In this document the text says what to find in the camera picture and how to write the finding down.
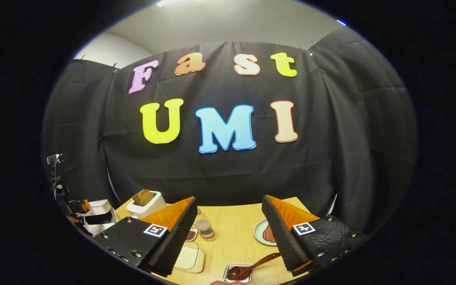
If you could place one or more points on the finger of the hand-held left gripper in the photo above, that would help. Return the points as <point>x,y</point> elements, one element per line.
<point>78,206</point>

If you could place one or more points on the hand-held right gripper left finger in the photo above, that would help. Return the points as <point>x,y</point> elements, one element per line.
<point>178,237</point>

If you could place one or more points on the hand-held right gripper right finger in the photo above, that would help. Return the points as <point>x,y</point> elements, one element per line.
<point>278,237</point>

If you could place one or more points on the clear container of rice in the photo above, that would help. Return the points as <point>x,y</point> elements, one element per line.
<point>190,257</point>

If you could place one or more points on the white rice cooker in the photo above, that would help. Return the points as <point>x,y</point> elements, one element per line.
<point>99,229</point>

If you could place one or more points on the brown wooden spoon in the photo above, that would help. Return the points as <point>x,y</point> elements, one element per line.
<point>247,269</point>

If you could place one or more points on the red meat piece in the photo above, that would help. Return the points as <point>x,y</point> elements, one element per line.
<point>268,234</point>

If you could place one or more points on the pale green plate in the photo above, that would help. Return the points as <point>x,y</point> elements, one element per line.
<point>259,233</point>

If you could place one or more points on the clear plastic bottle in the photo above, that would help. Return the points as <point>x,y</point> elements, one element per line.
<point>205,229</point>

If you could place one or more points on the white toaster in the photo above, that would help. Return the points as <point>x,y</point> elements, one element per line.
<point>151,208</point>

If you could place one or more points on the brown toast slice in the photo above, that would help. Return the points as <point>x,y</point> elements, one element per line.
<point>143,197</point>

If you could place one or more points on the white frame pole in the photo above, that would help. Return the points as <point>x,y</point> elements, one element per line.
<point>333,204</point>

